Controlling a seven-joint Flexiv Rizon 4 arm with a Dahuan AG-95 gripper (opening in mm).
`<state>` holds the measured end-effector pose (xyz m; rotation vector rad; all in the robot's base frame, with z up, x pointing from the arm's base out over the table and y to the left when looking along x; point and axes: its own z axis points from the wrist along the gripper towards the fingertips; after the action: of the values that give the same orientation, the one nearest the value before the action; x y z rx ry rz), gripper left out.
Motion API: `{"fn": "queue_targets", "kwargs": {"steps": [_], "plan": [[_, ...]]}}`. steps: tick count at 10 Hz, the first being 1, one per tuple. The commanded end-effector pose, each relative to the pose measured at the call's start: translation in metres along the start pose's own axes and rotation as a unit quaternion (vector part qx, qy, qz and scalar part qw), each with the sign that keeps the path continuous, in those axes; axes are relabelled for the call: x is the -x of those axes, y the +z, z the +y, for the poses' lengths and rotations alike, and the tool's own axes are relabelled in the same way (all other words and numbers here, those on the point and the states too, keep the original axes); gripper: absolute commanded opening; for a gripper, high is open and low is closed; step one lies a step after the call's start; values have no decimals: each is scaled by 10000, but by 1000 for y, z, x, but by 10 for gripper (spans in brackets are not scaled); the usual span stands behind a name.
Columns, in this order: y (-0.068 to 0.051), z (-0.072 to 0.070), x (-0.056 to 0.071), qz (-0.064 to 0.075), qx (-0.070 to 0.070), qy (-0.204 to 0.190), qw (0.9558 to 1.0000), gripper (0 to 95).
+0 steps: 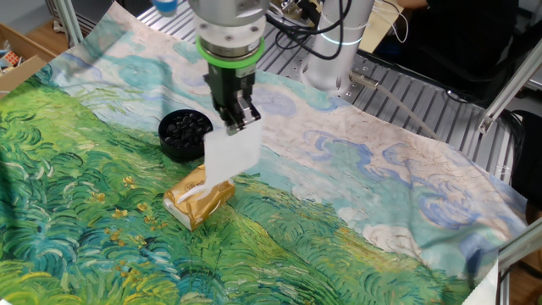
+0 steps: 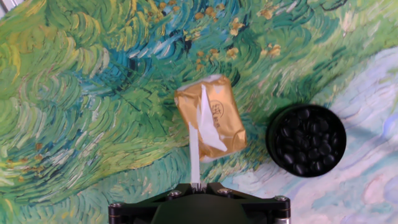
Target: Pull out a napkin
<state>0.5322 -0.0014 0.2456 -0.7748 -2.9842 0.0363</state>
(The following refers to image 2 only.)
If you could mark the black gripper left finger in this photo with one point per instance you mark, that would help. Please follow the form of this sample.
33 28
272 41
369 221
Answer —
133 211

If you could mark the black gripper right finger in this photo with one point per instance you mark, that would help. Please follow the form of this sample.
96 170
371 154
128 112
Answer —
267 208

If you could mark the white paper napkin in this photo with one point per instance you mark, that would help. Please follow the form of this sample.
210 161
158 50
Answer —
194 155

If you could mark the black round container of stones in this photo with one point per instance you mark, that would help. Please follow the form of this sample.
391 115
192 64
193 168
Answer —
306 141

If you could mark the gold tissue pack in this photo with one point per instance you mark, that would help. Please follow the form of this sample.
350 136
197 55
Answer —
231 124

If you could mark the painted landscape print tablecloth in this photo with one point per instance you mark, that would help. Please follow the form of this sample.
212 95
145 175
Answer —
93 109

